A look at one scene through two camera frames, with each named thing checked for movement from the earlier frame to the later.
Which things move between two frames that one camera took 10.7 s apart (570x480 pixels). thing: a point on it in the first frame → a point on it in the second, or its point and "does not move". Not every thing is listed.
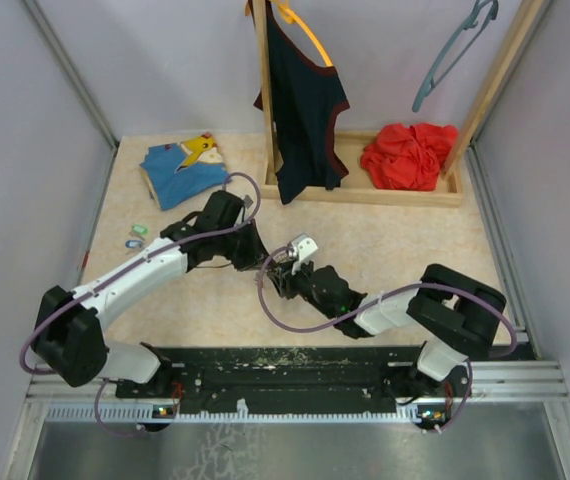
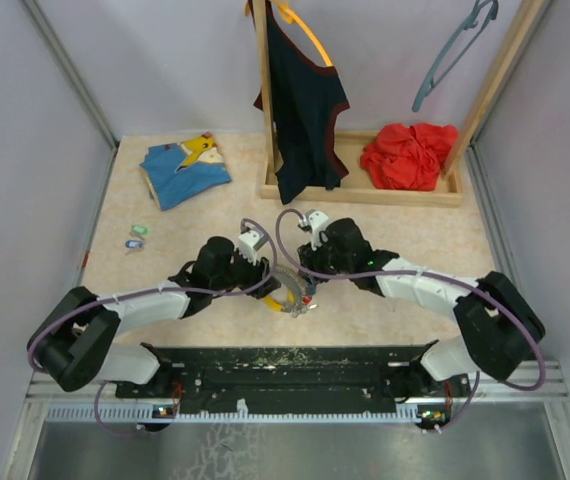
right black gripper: (284, 280) → (311, 258)
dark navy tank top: (302, 99) does not move
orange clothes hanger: (292, 18) does not move
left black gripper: (257, 248) → (257, 272)
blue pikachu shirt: (178, 171) does not move
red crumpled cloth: (409, 158) does not move
